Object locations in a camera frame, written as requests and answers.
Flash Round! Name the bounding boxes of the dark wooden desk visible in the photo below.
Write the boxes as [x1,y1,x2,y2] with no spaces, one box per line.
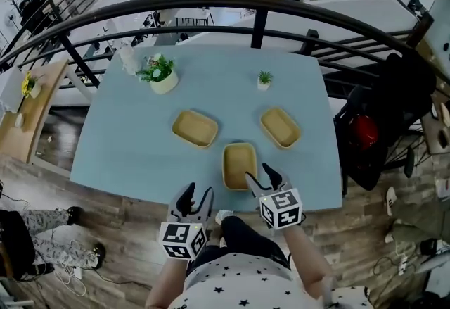
[420,87,450,157]

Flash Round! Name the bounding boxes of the person's white shoe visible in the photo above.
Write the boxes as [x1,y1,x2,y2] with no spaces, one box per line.
[214,209,233,226]

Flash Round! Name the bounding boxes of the person's left forearm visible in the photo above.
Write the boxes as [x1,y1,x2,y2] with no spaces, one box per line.
[144,253,188,309]

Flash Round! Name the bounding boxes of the white box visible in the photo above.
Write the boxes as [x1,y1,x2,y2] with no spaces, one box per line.
[0,66,23,114]

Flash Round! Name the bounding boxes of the yellow flowers in white pot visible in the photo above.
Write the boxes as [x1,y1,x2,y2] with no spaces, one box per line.
[20,70,43,100]

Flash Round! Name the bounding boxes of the person's white star-print shirt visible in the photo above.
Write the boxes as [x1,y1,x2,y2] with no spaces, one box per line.
[167,251,373,309]

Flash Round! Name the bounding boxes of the black office chair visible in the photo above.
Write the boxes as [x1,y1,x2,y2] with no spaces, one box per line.
[333,51,438,192]

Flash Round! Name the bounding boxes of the cream pot with flowering plant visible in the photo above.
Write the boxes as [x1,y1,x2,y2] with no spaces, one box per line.
[135,53,180,96]

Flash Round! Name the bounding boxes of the light wooden desk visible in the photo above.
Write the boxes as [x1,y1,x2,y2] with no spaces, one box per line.
[0,58,70,165]

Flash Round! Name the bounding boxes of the yellow plastic tray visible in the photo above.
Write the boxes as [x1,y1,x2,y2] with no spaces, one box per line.
[259,106,303,151]
[171,109,219,149]
[221,142,259,193]

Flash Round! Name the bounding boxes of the person's black trousers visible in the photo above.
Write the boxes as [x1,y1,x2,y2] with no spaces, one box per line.
[218,215,293,272]

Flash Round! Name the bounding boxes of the dark metal railing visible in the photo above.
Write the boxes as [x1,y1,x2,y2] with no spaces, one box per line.
[0,0,439,115]

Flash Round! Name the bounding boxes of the person's right forearm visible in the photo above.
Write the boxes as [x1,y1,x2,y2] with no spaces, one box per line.
[282,225,335,303]

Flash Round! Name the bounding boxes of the red helmet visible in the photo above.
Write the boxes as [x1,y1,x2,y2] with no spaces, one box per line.
[349,114,380,151]

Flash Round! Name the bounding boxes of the small white potted green plant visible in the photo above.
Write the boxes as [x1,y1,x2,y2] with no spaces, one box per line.
[257,70,274,92]

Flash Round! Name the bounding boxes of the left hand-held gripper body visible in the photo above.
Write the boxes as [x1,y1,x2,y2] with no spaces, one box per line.
[158,207,212,261]

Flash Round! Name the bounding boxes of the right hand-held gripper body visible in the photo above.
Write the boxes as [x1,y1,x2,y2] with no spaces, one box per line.
[250,182,304,231]

